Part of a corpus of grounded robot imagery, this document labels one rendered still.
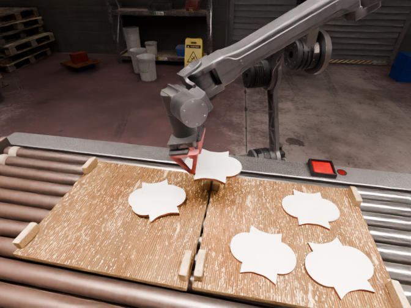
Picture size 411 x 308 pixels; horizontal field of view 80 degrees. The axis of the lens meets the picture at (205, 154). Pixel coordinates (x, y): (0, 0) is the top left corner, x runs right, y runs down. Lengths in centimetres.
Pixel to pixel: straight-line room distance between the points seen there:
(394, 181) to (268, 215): 46
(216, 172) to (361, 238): 38
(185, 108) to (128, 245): 36
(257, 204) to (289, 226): 10
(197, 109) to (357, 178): 63
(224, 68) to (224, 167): 24
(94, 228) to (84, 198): 12
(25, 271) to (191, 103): 52
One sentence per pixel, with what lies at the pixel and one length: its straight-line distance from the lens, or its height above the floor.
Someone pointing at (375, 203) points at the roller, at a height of 92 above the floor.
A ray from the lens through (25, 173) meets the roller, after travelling 101.
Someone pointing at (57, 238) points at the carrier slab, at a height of 94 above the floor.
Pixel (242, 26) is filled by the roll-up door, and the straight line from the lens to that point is 521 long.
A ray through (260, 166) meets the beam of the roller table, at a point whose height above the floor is 92.
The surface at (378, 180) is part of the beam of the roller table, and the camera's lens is 96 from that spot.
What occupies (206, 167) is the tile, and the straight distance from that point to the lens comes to 62.
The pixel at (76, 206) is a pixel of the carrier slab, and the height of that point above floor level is 94.
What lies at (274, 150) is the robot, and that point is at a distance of 185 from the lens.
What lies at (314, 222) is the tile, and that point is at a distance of 70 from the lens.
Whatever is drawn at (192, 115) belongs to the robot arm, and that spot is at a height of 124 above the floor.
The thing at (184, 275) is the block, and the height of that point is 96.
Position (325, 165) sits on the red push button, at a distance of 91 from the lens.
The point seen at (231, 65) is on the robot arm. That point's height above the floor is 130.
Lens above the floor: 145
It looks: 37 degrees down
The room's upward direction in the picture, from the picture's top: straight up
